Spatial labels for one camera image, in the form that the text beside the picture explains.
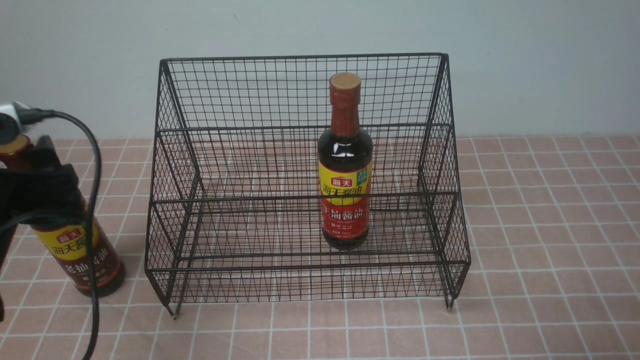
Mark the soy sauce bottle red label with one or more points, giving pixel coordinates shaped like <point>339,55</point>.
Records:
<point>345,155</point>

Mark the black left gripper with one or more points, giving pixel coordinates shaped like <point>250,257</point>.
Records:
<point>41,192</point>

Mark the soy sauce bottle brown label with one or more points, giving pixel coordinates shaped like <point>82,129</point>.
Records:
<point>100,260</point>

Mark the black wire mesh shelf rack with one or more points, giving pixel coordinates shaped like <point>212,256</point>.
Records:
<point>237,210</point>

